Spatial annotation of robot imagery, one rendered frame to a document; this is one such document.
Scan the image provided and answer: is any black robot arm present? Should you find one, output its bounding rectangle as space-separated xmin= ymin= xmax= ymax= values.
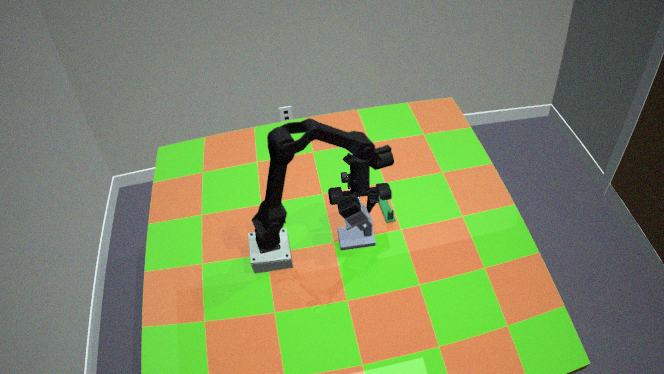
xmin=252 ymin=118 xmax=394 ymax=254

